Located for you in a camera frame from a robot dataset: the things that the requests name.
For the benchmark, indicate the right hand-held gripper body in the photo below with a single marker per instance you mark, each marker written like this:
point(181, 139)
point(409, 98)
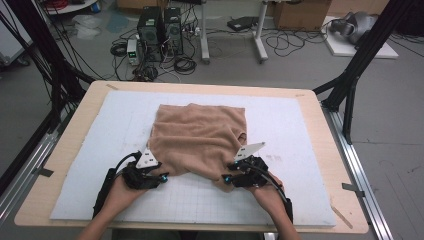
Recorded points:
point(248, 151)

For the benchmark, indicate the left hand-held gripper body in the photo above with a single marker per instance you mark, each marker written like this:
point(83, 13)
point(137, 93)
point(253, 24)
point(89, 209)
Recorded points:
point(146, 160)

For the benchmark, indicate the beige towel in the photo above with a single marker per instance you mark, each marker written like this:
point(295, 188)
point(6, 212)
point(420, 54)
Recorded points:
point(200, 140)

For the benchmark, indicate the person's right hand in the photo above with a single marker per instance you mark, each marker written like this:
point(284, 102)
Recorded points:
point(273, 198)

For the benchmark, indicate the person's left hand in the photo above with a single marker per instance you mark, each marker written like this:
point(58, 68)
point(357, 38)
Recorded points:
point(118, 200)

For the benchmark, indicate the grey tape piece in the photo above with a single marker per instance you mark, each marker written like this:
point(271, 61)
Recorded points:
point(352, 188)
point(43, 172)

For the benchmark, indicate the white power supply unit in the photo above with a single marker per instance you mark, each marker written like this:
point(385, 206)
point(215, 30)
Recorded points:
point(132, 51)

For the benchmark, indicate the thin wooden stick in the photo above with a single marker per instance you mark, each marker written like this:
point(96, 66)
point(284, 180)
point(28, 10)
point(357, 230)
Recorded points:
point(341, 216)

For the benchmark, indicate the white metal table stand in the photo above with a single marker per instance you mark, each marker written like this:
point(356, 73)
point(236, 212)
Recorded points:
point(259, 36)

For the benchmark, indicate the black flat device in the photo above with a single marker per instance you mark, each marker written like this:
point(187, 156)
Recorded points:
point(241, 23)

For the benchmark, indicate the black computer tower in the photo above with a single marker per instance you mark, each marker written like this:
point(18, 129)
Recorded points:
point(150, 30)
point(173, 30)

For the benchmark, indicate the white floor board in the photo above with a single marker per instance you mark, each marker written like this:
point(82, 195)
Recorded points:
point(343, 50)

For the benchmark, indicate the large cardboard box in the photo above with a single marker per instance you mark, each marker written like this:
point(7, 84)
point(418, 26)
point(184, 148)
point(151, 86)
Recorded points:
point(300, 15)

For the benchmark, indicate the clear plastic bag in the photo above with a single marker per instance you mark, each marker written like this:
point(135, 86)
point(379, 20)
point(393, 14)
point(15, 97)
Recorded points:
point(86, 26)

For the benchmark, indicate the flat cardboard box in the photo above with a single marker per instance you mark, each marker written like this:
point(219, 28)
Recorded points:
point(140, 3)

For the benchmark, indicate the white round table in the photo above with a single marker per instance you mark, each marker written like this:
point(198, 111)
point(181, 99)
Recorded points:
point(76, 6)

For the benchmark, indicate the grey rounded device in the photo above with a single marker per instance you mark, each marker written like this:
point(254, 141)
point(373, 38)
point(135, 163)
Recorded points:
point(358, 23)

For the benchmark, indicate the aluminium rail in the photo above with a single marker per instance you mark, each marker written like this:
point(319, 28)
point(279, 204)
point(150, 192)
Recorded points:
point(31, 163)
point(358, 173)

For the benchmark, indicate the black metal frame stand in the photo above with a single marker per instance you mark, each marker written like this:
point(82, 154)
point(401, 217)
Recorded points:
point(43, 43)
point(363, 53)

